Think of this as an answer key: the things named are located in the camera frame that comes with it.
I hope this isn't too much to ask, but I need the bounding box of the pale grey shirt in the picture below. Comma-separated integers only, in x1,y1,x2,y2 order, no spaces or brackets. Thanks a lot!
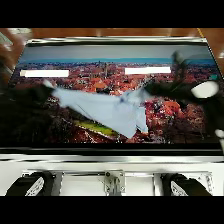
50,85,150,140

